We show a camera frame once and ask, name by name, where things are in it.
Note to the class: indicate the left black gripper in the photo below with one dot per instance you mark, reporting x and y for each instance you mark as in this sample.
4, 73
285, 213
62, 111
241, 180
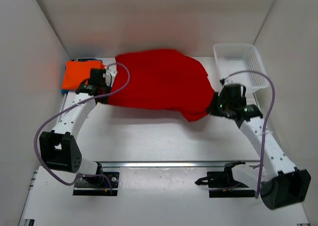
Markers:
103, 97

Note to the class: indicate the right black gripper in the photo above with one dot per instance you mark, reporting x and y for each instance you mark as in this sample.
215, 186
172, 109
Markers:
213, 107

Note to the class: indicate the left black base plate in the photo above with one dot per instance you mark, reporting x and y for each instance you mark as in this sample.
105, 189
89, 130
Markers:
83, 186

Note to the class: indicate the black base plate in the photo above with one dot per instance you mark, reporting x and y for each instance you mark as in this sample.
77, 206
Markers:
83, 186
221, 184

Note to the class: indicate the blue t shirt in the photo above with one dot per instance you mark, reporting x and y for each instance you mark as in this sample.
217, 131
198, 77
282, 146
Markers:
65, 90

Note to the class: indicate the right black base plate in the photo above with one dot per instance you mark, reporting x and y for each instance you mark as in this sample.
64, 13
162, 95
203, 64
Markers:
221, 184

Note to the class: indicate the white plastic basket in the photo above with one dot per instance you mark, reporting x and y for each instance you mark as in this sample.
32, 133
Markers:
236, 61

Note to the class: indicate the red t shirt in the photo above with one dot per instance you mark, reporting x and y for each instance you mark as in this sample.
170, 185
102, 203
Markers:
162, 79

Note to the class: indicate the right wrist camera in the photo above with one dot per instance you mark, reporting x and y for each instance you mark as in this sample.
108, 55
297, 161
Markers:
225, 81

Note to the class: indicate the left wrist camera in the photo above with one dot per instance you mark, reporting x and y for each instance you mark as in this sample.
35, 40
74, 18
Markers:
110, 74

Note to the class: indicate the orange t shirt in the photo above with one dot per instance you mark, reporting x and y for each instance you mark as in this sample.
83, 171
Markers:
77, 74

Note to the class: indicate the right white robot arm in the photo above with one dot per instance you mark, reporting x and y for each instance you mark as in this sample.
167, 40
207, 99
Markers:
277, 179

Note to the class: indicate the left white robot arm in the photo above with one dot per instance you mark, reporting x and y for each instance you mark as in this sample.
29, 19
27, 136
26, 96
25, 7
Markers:
59, 149

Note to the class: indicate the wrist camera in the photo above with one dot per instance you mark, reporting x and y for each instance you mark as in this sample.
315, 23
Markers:
110, 74
225, 81

